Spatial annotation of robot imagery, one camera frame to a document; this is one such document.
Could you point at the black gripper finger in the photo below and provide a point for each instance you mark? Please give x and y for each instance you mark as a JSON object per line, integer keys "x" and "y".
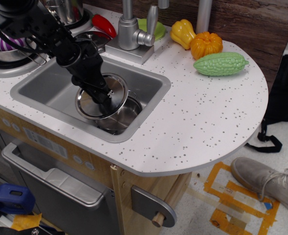
{"x": 95, "y": 97}
{"x": 106, "y": 107}

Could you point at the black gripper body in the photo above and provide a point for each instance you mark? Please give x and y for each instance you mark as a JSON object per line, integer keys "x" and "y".
{"x": 81, "y": 58}

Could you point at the steel pot lid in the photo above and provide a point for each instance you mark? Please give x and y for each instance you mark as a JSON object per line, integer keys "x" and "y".
{"x": 90, "y": 110}

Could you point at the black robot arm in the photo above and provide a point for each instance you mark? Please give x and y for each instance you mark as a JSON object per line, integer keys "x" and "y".
{"x": 29, "y": 18}

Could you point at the small steel pot in sink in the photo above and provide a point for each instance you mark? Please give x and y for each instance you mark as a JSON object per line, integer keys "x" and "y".
{"x": 120, "y": 121}

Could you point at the tall steel pot on burner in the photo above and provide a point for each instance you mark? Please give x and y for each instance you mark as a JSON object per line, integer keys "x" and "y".
{"x": 68, "y": 11}

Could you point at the steel pot with onion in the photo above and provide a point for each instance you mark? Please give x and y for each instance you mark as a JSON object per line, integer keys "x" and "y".
{"x": 18, "y": 55}

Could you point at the grey toy stove burner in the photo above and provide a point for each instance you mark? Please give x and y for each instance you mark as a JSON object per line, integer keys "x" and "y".
{"x": 78, "y": 22}

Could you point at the grey toy sink basin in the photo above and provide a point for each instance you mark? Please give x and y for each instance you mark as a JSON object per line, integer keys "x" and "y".
{"x": 49, "y": 89}

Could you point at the red toy chili pepper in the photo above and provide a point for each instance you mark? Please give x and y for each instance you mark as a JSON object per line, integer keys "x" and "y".
{"x": 104, "y": 25}

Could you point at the silver toy faucet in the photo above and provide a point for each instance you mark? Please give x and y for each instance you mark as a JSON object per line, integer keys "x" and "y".
{"x": 132, "y": 43}

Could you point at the purple striped toy onion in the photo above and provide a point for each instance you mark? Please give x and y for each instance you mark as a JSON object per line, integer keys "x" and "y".
{"x": 6, "y": 47}

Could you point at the green toy plate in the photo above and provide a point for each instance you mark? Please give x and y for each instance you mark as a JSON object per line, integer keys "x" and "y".
{"x": 159, "y": 32}

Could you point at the yellow toy bell pepper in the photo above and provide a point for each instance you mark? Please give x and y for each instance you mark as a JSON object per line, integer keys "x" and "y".
{"x": 182, "y": 32}

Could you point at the grey towel peg plate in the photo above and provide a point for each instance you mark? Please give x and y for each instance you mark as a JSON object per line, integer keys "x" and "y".
{"x": 148, "y": 206}

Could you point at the grey toy oven door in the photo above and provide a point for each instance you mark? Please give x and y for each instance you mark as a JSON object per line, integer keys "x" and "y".
{"x": 75, "y": 204}

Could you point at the orange toy pumpkin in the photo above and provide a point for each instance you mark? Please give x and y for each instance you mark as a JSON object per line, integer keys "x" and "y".
{"x": 206, "y": 43}

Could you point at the silver vertical pole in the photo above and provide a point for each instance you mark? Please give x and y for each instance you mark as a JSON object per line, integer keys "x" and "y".
{"x": 204, "y": 13}

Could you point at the green toy bitter gourd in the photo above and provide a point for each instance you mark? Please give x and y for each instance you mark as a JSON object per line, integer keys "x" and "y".
{"x": 221, "y": 64}

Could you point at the blue plastic clamp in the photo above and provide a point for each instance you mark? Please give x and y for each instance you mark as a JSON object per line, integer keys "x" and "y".
{"x": 16, "y": 199}

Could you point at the black backpack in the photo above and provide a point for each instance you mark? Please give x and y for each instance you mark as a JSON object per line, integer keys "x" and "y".
{"x": 277, "y": 109}

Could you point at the grey suede shoe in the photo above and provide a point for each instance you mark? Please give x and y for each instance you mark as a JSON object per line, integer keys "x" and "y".
{"x": 261, "y": 179}

